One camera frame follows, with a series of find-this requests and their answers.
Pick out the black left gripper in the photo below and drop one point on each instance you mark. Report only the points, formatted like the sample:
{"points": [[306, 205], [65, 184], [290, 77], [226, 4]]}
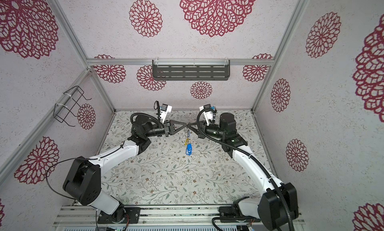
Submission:
{"points": [[169, 127]]}

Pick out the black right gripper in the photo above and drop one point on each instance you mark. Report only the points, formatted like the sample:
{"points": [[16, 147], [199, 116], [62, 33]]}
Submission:
{"points": [[196, 131]]}

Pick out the keyring bunch with blue tags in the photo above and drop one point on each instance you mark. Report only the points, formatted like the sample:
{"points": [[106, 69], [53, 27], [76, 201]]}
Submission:
{"points": [[188, 145]]}

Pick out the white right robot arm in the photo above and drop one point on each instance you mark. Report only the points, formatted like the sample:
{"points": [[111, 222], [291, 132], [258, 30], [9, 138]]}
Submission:
{"points": [[278, 202]]}

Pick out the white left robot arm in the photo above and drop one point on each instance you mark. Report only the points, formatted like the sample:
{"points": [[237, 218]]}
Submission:
{"points": [[83, 181]]}

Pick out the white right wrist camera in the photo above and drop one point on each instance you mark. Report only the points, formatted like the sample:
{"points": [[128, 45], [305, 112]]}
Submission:
{"points": [[210, 114]]}

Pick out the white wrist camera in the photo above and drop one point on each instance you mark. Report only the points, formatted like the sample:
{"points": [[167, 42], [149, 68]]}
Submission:
{"points": [[164, 110], [210, 114]]}

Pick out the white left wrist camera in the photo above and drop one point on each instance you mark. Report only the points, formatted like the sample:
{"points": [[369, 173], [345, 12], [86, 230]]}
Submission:
{"points": [[164, 110]]}

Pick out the grey slotted wall shelf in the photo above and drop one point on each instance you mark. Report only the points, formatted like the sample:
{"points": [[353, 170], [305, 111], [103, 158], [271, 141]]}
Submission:
{"points": [[191, 70]]}

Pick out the black wire wall rack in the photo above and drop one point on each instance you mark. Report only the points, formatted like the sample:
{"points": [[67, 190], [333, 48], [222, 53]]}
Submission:
{"points": [[63, 110]]}

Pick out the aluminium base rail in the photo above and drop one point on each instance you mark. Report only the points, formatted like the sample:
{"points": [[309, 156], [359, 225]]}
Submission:
{"points": [[153, 218]]}

